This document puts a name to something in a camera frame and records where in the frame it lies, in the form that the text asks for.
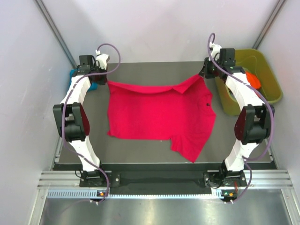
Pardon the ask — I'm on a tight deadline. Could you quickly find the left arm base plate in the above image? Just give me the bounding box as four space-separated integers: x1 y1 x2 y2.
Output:
79 170 120 188

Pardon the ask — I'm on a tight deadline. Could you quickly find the slotted cable duct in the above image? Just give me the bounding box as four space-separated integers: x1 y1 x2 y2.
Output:
47 189 236 200

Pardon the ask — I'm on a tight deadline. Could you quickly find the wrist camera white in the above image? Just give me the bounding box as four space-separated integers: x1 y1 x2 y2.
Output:
95 50 110 70
209 42 222 61

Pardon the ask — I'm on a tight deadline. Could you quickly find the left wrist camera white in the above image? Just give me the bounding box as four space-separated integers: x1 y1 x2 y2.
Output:
95 50 110 70

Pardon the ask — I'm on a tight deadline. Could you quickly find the olive green plastic bin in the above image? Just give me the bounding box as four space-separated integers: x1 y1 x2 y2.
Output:
215 49 283 116

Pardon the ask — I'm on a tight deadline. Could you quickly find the folded blue t shirt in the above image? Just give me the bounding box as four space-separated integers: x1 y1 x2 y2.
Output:
68 69 98 91

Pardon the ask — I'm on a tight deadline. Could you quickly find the red t shirt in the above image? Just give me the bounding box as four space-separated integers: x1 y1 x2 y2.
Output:
107 75 216 163

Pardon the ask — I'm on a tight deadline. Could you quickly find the aluminium frame rail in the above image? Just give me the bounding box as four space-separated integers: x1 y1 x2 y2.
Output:
37 170 293 189

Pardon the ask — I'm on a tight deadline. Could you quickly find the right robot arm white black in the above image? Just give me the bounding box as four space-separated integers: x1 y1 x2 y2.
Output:
199 43 274 188

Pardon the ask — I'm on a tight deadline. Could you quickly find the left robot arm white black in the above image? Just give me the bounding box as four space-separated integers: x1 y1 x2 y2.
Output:
52 51 109 188

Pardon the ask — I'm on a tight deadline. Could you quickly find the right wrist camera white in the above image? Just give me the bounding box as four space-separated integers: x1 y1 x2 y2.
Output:
209 42 222 61

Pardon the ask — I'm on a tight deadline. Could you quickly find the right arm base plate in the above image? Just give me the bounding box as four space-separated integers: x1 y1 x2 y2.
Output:
203 170 247 188

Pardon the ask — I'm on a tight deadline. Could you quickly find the orange t shirt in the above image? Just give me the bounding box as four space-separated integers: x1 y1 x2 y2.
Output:
245 71 261 90

